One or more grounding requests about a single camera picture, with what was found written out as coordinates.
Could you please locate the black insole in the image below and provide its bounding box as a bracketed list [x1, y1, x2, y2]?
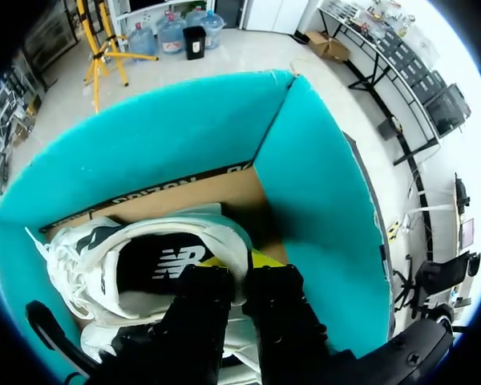
[115, 231, 214, 294]

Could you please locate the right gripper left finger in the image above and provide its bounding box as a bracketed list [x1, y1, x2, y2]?
[111, 256, 234, 385]

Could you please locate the teal shoebox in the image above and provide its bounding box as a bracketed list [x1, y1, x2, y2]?
[0, 70, 396, 385]

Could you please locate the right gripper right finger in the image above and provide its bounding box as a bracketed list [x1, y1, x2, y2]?
[242, 247, 358, 385]

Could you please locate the white sneaker shoe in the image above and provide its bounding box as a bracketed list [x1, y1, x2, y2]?
[24, 203, 265, 385]

